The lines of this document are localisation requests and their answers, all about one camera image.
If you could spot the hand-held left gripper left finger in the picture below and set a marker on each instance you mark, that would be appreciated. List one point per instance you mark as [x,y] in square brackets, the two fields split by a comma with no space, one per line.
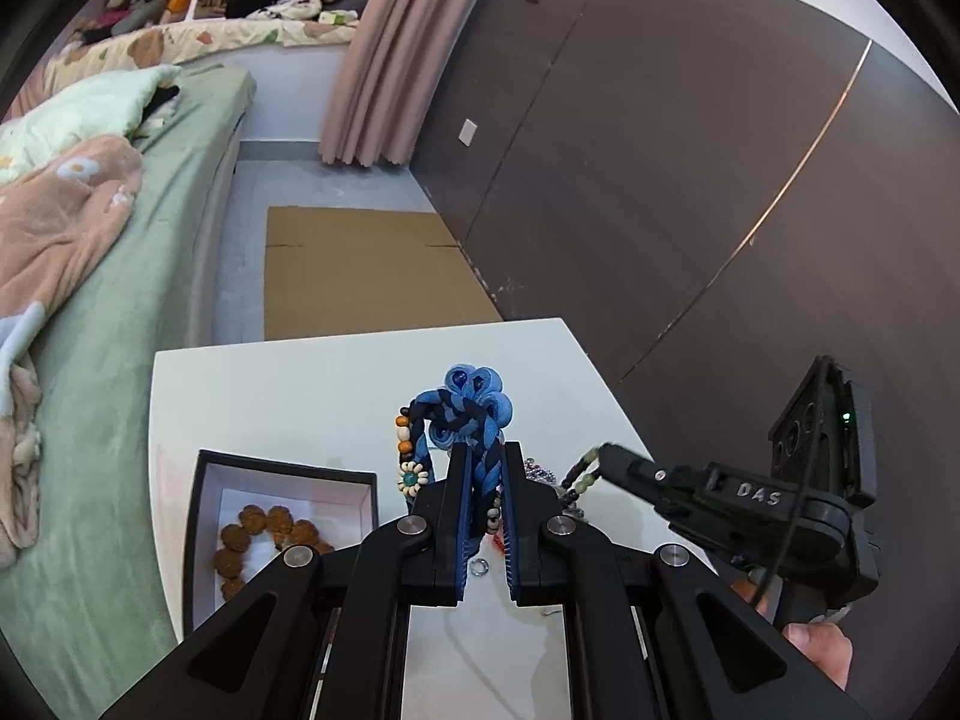
[459,510]

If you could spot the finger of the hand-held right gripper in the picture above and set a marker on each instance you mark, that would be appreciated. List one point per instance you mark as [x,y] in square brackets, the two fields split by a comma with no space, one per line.
[634,472]

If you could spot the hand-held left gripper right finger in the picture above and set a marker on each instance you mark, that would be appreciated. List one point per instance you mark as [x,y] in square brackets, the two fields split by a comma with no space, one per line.
[511,517]

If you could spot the black box with white lining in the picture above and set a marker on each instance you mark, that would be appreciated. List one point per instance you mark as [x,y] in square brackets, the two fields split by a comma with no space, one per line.
[285,491]

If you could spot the person's right hand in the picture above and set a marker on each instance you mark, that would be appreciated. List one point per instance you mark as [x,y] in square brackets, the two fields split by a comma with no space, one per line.
[821,649]

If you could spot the white low table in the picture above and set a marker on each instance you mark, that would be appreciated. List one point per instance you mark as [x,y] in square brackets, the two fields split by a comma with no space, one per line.
[300,405]

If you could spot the cardboard sheet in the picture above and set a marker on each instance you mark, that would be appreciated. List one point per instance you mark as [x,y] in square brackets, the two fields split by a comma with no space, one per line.
[360,277]

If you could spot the bed with green sheet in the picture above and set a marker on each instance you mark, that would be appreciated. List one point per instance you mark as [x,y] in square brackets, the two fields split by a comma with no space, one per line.
[112,390]

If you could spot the pink curtain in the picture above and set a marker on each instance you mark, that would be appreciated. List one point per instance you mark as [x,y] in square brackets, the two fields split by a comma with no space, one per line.
[390,52]

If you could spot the pink printed fleece blanket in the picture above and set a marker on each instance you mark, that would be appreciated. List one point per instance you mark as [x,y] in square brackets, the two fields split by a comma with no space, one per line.
[60,240]

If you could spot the small green white box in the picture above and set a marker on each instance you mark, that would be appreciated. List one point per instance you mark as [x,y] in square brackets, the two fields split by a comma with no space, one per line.
[337,17]

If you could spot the white spotted cloth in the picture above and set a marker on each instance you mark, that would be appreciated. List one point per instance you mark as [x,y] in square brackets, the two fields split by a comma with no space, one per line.
[285,9]

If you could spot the floral window seat cushion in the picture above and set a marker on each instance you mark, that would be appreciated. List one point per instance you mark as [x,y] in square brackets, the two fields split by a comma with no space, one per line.
[225,34]

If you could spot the light green quilt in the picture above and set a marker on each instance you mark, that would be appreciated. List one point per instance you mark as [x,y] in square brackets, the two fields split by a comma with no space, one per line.
[82,112]

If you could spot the grey bolster pillow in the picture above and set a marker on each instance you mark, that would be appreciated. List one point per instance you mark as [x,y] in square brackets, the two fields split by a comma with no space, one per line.
[139,17]

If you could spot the pink plush toy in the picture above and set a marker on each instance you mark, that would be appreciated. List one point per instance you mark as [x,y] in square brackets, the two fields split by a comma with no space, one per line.
[110,16]

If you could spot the white wall socket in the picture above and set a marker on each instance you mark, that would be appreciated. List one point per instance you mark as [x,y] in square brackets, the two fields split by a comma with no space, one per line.
[469,133]

